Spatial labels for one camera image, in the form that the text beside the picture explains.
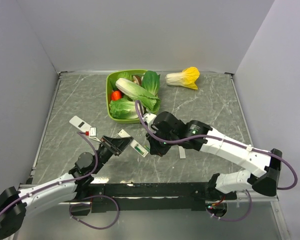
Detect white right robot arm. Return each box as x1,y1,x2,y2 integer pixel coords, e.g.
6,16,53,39
142,111,282,199

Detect green plastic bowl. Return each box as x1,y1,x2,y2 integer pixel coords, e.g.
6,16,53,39
106,69,158,124

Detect white green cabbage toy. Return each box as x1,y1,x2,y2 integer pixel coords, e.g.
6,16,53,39
109,98,138,120

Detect green leafy lettuce toy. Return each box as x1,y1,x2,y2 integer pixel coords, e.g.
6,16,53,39
111,71,133,91

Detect green bok choy toy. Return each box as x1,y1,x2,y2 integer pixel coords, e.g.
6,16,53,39
141,70,160,97

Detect orange pepper toy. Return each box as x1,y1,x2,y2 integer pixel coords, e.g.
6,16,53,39
111,90,122,101

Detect yellow napa cabbage toy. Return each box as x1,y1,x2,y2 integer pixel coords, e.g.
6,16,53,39
165,66,200,90

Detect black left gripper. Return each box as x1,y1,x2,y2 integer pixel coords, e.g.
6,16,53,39
91,134,133,174

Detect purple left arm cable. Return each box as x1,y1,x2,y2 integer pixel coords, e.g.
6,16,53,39
0,131,120,230

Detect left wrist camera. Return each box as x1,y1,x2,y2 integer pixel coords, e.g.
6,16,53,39
85,127,100,142

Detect slim white remote control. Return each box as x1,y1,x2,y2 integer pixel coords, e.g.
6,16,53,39
117,129,149,158

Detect brown mushroom toy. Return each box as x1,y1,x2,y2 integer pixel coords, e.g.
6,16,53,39
132,75,142,86

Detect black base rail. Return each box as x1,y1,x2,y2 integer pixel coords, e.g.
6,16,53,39
70,182,237,213

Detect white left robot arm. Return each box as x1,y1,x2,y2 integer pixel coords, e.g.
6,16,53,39
0,136,133,240

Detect white remote battery cover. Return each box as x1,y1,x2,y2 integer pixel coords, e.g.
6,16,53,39
178,146,186,159

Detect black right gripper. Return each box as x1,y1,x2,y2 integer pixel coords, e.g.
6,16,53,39
145,126,178,157

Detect wide white remote control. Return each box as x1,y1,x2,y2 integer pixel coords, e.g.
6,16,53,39
69,115,92,133

